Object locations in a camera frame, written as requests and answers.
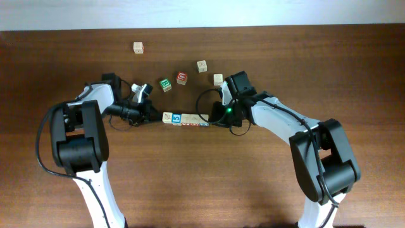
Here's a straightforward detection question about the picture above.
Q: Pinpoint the plain wooden block row end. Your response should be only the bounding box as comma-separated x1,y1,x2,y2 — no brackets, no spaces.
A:
162,112,173,124

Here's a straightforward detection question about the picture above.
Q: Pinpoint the green N wooden block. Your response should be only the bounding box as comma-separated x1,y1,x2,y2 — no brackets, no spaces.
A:
213,74,223,86

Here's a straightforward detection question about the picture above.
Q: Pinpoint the ice cream wooden block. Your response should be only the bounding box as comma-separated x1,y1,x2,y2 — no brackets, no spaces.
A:
180,113,190,125

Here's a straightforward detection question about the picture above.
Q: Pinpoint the blue K wooden block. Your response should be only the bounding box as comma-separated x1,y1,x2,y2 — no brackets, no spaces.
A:
199,114,209,127

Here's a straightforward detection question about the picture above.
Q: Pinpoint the red I wooden block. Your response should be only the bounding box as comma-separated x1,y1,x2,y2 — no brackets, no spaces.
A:
190,114,200,126

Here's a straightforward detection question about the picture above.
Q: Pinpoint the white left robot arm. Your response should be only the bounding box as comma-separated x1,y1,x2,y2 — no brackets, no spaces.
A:
50,73,162,227

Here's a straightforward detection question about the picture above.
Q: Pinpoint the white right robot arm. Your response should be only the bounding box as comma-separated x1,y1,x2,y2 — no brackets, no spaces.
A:
208,72,361,227

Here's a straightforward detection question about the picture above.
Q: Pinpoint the green B wooden block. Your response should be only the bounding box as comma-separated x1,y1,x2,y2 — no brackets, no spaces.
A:
159,79,172,92

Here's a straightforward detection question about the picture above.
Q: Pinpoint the green R wooden block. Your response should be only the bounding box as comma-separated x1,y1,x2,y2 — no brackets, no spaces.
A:
197,60,208,73

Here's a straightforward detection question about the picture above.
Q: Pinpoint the red U wooden block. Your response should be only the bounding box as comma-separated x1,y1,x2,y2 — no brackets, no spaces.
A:
176,72,188,85

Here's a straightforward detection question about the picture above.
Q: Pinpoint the plain wooden block far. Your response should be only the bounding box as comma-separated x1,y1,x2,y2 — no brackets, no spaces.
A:
133,42,144,54

